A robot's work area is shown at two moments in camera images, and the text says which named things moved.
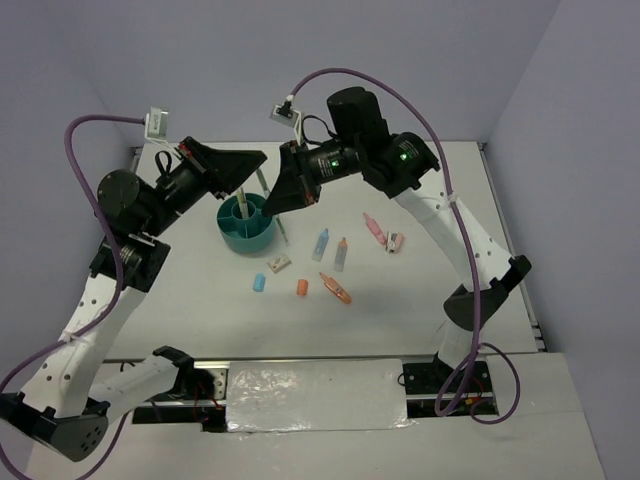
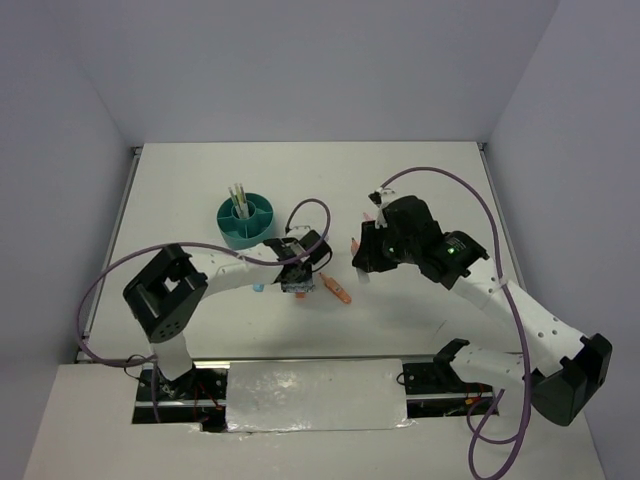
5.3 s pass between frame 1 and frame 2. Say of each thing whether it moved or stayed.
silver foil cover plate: stayed
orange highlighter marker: moved
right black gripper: moved
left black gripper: moved
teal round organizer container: stayed
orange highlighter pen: stayed
